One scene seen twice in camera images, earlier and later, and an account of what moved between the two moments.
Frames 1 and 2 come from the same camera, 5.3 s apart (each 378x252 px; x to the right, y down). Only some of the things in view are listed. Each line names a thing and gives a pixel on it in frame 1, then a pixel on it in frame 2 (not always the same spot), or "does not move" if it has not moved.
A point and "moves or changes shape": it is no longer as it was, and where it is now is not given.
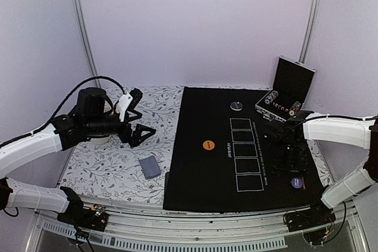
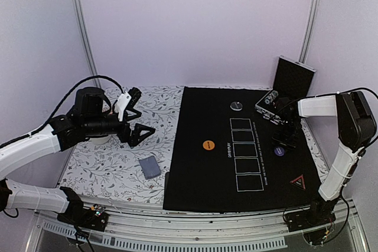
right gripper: x=279 y=163 to x=276 y=137
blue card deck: x=150 y=167 does not move
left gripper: x=136 y=133 does not move
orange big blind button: x=208 y=144 does not move
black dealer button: x=236 y=106 does not move
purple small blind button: x=296 y=182 moves or changes shape
